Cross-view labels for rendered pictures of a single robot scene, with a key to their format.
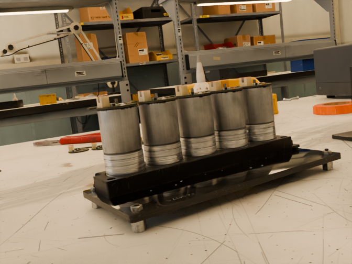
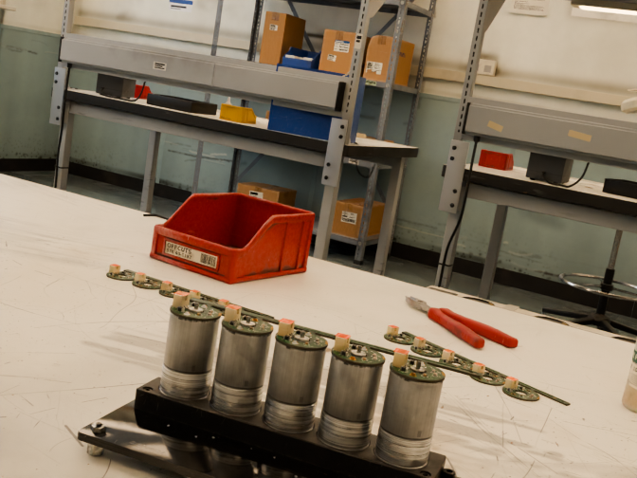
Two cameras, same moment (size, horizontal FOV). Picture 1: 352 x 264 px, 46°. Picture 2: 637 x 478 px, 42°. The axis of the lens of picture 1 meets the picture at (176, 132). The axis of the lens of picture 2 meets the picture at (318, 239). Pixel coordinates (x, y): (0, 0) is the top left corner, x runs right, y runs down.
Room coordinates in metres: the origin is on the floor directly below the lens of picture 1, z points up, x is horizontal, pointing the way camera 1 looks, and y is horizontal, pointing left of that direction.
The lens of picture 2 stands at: (0.03, -0.30, 0.93)
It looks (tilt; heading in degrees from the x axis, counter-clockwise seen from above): 10 degrees down; 49
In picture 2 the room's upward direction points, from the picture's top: 9 degrees clockwise
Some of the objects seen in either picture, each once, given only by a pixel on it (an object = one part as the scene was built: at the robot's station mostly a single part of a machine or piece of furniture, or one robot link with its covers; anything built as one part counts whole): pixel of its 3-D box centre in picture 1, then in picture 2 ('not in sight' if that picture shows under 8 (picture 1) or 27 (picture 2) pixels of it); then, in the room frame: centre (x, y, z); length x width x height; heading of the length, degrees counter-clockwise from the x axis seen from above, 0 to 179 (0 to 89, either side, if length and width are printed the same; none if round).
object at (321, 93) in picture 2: not in sight; (191, 73); (1.71, 2.50, 0.90); 1.30 x 0.06 x 0.12; 113
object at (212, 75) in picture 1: (217, 75); not in sight; (3.08, -0.35, 0.80); 0.15 x 0.12 x 0.10; 42
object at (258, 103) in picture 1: (257, 117); (408, 421); (0.31, -0.06, 0.79); 0.02 x 0.02 x 0.05
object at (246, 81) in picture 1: (246, 81); (402, 358); (0.31, -0.06, 0.82); 0.01 x 0.01 x 0.01; 31
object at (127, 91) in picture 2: not in sight; (116, 85); (1.67, 3.01, 0.80); 0.15 x 0.12 x 0.10; 43
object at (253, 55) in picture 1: (266, 55); not in sight; (3.07, -0.72, 0.90); 1.30 x 0.06 x 0.12; 113
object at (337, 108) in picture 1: (336, 107); not in sight; (0.58, -0.23, 0.76); 0.06 x 0.06 x 0.01
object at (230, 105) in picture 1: (228, 123); (349, 404); (0.30, -0.04, 0.79); 0.02 x 0.02 x 0.05
